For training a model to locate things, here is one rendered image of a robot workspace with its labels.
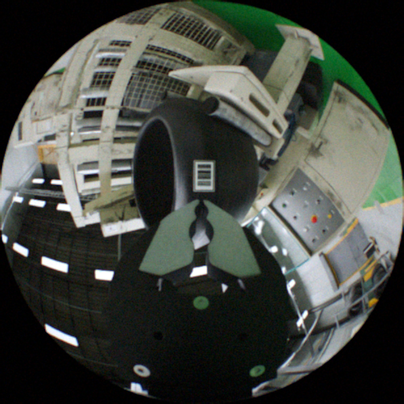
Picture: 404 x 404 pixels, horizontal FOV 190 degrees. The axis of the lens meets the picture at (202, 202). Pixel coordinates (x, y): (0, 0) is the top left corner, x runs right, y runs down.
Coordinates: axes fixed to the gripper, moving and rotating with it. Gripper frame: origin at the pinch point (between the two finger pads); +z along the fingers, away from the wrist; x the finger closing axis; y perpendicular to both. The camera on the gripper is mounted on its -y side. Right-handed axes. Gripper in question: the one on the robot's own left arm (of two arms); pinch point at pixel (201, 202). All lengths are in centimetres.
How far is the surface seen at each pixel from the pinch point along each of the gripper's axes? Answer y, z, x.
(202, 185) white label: 3.8, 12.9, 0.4
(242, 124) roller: -9.4, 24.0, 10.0
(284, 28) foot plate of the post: -96, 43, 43
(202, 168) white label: 0.7, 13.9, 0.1
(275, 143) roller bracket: -6.0, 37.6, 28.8
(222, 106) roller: -12.3, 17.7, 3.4
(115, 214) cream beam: 42, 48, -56
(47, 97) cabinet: -189, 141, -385
